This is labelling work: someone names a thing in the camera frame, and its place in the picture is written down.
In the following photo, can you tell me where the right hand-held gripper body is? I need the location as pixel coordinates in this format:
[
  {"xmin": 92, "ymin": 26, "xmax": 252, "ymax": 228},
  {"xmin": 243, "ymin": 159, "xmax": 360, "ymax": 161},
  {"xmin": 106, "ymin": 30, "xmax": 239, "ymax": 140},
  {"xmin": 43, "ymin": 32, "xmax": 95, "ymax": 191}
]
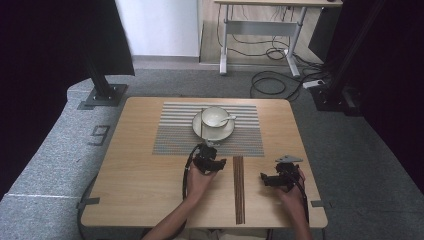
[{"xmin": 270, "ymin": 154, "xmax": 304, "ymax": 193}]

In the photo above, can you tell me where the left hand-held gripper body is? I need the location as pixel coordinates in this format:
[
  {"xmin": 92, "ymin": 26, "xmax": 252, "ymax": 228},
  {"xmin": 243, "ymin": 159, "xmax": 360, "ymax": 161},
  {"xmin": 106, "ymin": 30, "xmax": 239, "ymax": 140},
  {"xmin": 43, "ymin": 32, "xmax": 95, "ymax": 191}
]
[{"xmin": 192, "ymin": 139, "xmax": 221, "ymax": 175}]

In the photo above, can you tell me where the white round plate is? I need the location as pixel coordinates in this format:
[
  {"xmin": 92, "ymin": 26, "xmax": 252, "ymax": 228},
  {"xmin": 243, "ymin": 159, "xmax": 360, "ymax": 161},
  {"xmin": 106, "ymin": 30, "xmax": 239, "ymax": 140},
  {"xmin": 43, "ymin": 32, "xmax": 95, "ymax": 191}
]
[{"xmin": 192, "ymin": 109, "xmax": 236, "ymax": 142}]

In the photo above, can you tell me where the person's left hand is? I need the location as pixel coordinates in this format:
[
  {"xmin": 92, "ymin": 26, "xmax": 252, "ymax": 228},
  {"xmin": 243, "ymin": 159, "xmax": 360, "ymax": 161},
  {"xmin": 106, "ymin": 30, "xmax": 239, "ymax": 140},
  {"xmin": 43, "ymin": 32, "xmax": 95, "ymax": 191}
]
[{"xmin": 186, "ymin": 165, "xmax": 218, "ymax": 203}]

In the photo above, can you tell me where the person's right hand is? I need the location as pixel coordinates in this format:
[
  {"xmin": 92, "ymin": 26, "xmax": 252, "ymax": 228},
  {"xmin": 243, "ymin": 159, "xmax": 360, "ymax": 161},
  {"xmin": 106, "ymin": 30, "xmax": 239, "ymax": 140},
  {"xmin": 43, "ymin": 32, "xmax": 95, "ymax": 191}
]
[{"xmin": 278, "ymin": 168, "xmax": 307, "ymax": 209}]

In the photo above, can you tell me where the striped woven placemat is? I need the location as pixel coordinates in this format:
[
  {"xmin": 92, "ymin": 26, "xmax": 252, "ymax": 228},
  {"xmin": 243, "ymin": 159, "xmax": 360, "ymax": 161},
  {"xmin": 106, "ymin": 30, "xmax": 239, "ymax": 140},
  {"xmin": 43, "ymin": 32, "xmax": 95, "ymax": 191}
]
[{"xmin": 152, "ymin": 101, "xmax": 265, "ymax": 158}]

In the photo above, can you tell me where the white bowl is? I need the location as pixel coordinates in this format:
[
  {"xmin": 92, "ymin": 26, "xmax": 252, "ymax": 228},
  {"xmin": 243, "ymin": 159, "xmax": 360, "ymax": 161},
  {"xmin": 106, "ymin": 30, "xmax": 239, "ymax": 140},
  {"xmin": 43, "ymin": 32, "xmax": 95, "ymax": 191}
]
[{"xmin": 201, "ymin": 106, "xmax": 230, "ymax": 129}]

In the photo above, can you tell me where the grey tape piece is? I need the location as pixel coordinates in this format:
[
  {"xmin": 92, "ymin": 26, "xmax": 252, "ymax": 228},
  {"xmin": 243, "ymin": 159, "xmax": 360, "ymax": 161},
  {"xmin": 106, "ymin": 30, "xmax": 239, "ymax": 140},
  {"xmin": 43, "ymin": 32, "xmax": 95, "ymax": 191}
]
[
  {"xmin": 310, "ymin": 199, "xmax": 333, "ymax": 209},
  {"xmin": 76, "ymin": 197, "xmax": 101, "ymax": 210}
]

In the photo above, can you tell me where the white ceramic spoon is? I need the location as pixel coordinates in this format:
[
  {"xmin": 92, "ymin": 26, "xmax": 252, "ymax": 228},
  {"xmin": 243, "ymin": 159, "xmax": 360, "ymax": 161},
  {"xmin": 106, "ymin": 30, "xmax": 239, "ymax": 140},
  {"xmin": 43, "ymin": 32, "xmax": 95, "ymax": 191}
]
[{"xmin": 214, "ymin": 114, "xmax": 238, "ymax": 127}]

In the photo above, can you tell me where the black metal stand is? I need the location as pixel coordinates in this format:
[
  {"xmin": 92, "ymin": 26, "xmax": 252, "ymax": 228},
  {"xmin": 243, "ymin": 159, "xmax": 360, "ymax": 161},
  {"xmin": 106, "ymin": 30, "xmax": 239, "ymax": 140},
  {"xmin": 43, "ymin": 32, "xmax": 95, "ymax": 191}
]
[{"xmin": 309, "ymin": 0, "xmax": 389, "ymax": 117}]

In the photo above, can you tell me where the white power strip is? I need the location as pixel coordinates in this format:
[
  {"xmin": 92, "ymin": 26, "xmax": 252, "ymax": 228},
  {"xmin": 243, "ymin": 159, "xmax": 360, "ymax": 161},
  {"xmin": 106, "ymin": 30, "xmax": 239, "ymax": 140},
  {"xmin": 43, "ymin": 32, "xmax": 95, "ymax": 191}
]
[{"xmin": 301, "ymin": 79, "xmax": 326, "ymax": 90}]

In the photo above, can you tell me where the black stand base left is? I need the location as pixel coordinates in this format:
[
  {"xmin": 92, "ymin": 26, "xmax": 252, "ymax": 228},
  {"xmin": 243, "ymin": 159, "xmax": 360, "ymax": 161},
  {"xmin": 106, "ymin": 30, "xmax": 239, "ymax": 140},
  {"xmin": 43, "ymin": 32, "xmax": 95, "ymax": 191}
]
[{"xmin": 77, "ymin": 56, "xmax": 129, "ymax": 111}]

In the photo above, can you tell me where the black curtain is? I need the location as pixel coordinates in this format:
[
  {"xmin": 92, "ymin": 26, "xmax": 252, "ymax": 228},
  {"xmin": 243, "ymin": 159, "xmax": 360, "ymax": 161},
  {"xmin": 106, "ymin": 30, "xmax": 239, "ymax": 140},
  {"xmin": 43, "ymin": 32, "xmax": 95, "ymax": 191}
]
[
  {"xmin": 308, "ymin": 0, "xmax": 424, "ymax": 194},
  {"xmin": 0, "ymin": 0, "xmax": 136, "ymax": 201}
]

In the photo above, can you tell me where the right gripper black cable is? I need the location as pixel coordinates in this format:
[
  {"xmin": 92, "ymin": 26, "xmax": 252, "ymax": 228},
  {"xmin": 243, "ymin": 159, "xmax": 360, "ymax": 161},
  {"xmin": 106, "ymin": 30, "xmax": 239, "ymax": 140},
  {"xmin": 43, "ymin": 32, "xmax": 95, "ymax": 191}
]
[{"xmin": 289, "ymin": 173, "xmax": 310, "ymax": 224}]

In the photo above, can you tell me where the black coiled cable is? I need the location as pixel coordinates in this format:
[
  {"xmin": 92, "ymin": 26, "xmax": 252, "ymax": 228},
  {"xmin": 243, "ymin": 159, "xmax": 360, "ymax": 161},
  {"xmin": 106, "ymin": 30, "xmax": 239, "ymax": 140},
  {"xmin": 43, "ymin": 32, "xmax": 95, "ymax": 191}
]
[{"xmin": 249, "ymin": 69, "xmax": 289, "ymax": 98}]

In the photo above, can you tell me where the tangle of black cables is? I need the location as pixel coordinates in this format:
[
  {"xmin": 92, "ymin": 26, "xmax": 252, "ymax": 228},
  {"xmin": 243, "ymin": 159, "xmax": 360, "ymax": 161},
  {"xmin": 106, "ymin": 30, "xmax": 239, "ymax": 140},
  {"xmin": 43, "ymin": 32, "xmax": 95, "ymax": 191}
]
[{"xmin": 216, "ymin": 4, "xmax": 329, "ymax": 101}]

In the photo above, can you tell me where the black looped cable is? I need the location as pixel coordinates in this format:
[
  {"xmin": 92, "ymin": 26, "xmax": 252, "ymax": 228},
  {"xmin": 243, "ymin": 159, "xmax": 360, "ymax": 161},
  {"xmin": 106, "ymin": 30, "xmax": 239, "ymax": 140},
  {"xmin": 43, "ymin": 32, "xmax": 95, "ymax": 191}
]
[{"xmin": 77, "ymin": 174, "xmax": 99, "ymax": 240}]

